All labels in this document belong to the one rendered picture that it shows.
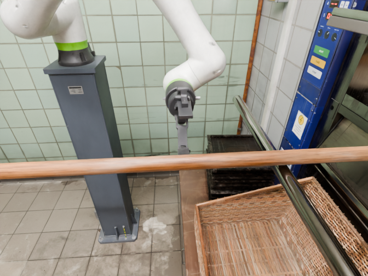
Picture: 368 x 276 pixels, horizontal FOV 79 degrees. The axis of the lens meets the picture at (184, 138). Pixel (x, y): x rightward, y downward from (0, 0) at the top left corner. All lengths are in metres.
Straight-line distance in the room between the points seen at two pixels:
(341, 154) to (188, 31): 0.53
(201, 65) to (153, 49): 0.88
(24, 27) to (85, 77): 0.26
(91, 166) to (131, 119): 1.39
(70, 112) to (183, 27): 0.65
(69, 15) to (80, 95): 0.31
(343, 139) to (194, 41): 0.61
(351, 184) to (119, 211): 1.23
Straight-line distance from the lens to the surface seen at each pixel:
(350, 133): 0.94
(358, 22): 0.70
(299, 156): 0.49
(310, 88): 1.03
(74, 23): 1.05
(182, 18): 0.76
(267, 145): 0.54
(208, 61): 0.75
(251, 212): 1.08
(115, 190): 1.41
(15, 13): 0.93
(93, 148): 1.22
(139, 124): 1.83
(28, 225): 2.13
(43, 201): 2.24
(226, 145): 1.15
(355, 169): 0.90
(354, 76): 0.92
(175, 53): 1.61
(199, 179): 1.27
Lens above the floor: 1.48
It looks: 34 degrees down
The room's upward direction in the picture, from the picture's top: straight up
